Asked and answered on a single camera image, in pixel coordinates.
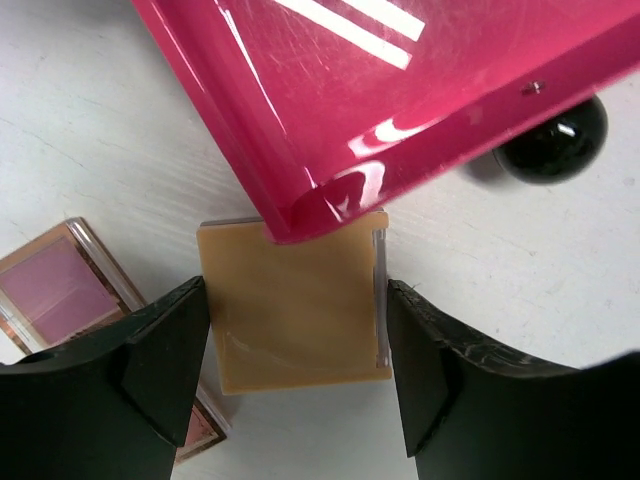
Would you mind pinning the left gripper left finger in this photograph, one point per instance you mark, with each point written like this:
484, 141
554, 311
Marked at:
111, 404

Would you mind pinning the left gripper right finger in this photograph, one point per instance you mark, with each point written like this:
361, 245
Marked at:
473, 407

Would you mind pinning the pink eyeshadow palette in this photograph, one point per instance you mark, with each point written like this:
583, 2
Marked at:
64, 284

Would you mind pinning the beige powder compact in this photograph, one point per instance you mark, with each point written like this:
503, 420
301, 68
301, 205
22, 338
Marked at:
296, 316

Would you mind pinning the pink bottom drawer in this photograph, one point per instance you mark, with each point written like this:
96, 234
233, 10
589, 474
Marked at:
326, 110

